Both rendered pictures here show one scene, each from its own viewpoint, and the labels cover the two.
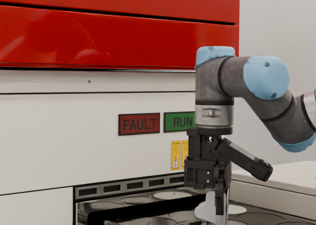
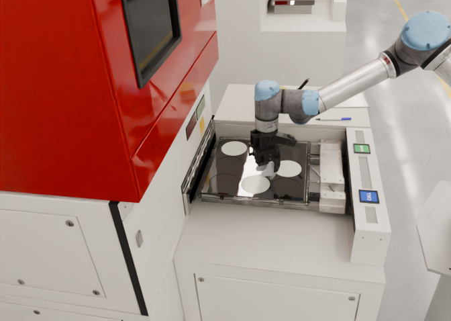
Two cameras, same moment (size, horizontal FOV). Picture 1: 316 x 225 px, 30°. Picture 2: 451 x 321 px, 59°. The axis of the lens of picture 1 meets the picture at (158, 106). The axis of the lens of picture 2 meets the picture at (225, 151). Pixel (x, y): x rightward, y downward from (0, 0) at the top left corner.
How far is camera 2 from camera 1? 0.95 m
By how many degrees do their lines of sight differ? 47
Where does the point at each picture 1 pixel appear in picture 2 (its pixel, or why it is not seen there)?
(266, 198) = (247, 131)
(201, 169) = (266, 154)
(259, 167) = (292, 141)
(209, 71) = (272, 103)
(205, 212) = (267, 172)
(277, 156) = not seen: hidden behind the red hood
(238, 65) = (296, 100)
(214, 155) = (269, 143)
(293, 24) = not seen: outside the picture
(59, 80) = not seen: hidden behind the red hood
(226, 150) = (276, 139)
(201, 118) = (266, 129)
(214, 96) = (274, 115)
